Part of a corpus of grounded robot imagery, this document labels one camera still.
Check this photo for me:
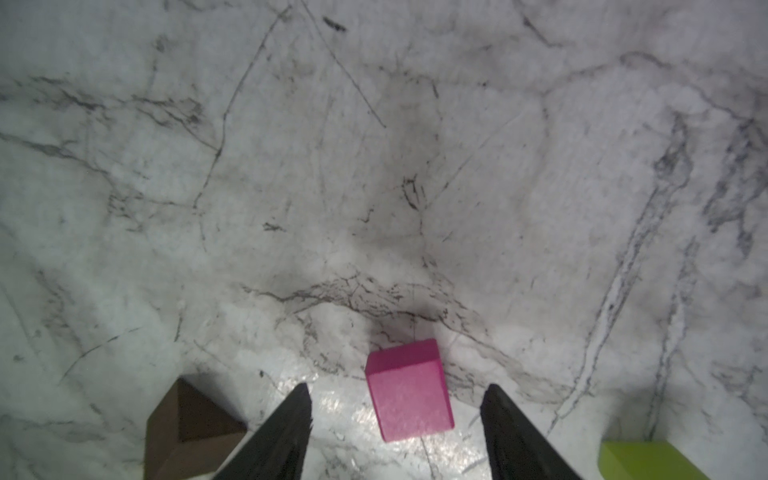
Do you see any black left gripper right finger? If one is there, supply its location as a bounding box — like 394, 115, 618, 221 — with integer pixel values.
480, 384, 581, 480

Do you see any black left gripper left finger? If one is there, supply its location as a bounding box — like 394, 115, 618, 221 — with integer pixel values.
214, 383, 312, 480

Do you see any lime green wood cube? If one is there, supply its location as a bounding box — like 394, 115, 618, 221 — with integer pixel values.
598, 441, 709, 480

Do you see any purple wood cube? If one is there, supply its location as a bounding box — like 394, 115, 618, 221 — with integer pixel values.
365, 339, 455, 443

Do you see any brown wood cube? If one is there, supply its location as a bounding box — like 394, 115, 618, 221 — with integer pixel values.
143, 378, 247, 480

